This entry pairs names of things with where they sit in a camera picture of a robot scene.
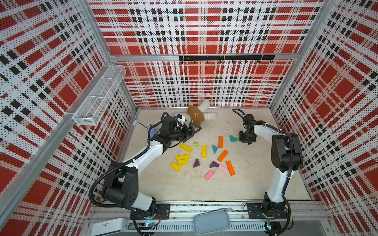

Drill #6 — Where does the yellow upright long block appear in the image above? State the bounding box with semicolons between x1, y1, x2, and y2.
201;145;207;159

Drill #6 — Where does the orange block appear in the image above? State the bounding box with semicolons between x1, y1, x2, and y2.
226;161;235;176
218;136;223;148
217;150;229;162

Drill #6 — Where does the orange block top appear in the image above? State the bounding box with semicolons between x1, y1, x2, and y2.
218;136;223;148

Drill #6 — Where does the white box device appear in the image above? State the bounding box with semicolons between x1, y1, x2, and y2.
90;218;128;236

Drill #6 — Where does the yellow long block upper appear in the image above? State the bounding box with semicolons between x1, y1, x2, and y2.
179;143;193;153

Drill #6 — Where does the white teddy bear brown shirt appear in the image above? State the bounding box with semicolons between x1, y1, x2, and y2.
174;99;218;127

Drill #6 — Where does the orange block lower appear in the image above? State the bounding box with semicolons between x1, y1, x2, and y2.
226;161;235;176

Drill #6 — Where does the pink block lower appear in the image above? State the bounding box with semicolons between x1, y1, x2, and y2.
204;170;215;181

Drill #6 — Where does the yellow small block left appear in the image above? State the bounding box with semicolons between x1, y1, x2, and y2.
170;162;181;172

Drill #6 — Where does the yellow long block middle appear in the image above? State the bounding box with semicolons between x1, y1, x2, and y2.
176;154;191;161

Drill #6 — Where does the grey pouch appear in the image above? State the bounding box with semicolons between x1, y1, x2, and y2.
193;208;231;236

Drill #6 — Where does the purple triangle block right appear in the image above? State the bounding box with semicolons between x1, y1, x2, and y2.
210;161;219;168

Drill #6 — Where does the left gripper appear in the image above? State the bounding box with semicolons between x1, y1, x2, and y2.
169;122;201;143

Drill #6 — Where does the teal triangle block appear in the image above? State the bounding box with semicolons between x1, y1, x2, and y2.
212;145;218;154
229;135;239;142

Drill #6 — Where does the yellow short block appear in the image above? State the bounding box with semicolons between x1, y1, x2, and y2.
177;159;188;166

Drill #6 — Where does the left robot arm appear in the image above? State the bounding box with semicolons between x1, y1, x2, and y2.
89;112;202;219

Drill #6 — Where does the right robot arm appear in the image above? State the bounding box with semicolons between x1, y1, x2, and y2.
232;109;304;219

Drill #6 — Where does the purple triangle block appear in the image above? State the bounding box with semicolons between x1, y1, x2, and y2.
210;161;219;168
193;158;200;168

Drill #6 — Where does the purple triangle block left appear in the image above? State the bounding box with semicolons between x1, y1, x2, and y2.
193;158;200;168

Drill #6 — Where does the orange block middle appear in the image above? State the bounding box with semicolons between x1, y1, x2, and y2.
217;150;229;162

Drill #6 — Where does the white wire mesh basket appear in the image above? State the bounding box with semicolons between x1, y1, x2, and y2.
73;65;126;126

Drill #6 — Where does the pink block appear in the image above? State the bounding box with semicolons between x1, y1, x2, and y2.
204;170;215;181
218;165;229;174

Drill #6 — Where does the blue cable connector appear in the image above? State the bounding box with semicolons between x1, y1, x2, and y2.
147;124;158;139

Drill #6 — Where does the pink block right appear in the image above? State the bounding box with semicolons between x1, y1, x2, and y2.
218;165;229;174

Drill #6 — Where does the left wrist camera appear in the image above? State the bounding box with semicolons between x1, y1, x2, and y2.
176;114;187;125

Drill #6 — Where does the black hook rail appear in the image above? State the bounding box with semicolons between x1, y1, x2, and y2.
178;55;276;62

